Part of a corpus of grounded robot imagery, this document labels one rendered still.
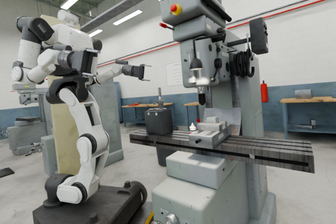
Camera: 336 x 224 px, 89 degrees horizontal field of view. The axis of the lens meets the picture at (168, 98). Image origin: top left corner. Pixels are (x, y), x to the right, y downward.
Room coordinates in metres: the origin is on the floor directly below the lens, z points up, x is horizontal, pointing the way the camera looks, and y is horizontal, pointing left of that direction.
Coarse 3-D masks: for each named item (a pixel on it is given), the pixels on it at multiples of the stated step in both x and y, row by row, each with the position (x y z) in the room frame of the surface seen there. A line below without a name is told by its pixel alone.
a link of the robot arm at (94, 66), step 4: (92, 60) 1.36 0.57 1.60; (96, 60) 1.40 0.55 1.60; (92, 64) 1.37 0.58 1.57; (96, 64) 1.41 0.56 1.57; (92, 68) 1.38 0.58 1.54; (96, 68) 1.42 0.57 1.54; (92, 72) 1.38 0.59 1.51; (96, 72) 1.45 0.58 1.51; (84, 76) 1.37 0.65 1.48; (88, 76) 1.35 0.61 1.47; (92, 80) 1.35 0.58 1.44; (88, 84) 1.36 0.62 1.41
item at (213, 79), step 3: (216, 60) 1.11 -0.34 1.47; (219, 60) 1.12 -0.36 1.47; (216, 63) 1.11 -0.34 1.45; (219, 63) 1.12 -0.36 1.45; (216, 66) 1.12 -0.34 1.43; (219, 66) 1.12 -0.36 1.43; (216, 69) 1.08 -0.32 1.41; (216, 72) 1.07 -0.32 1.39; (213, 78) 1.02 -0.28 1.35; (213, 81) 1.02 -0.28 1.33
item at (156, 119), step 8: (144, 112) 1.50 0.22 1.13; (152, 112) 1.43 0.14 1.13; (160, 112) 1.36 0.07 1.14; (168, 112) 1.41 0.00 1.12; (152, 120) 1.43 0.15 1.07; (160, 120) 1.36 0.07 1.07; (168, 120) 1.41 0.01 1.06; (152, 128) 1.44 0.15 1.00; (160, 128) 1.37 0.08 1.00; (168, 128) 1.40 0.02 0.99
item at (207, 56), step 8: (184, 40) 1.14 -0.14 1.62; (192, 40) 1.09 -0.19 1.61; (200, 40) 1.06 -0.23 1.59; (208, 40) 1.08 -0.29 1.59; (184, 48) 1.13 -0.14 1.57; (192, 48) 1.10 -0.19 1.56; (200, 48) 1.06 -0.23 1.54; (208, 48) 1.07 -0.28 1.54; (184, 56) 1.13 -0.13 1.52; (200, 56) 1.06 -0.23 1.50; (208, 56) 1.06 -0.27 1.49; (216, 56) 1.17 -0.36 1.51; (184, 64) 1.14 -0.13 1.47; (208, 64) 1.06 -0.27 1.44; (184, 72) 1.14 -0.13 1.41; (200, 72) 1.07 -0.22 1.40; (208, 72) 1.05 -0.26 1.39; (184, 80) 1.14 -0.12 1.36; (200, 80) 1.07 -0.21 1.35; (208, 80) 1.05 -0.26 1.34; (216, 80) 1.14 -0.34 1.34
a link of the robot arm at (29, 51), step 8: (24, 40) 0.92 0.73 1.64; (24, 48) 0.92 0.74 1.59; (32, 48) 0.94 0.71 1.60; (24, 56) 0.92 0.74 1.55; (32, 56) 0.94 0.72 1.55; (16, 64) 0.91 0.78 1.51; (24, 64) 0.92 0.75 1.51; (32, 64) 0.95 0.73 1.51; (16, 72) 0.89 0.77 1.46; (16, 80) 0.89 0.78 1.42
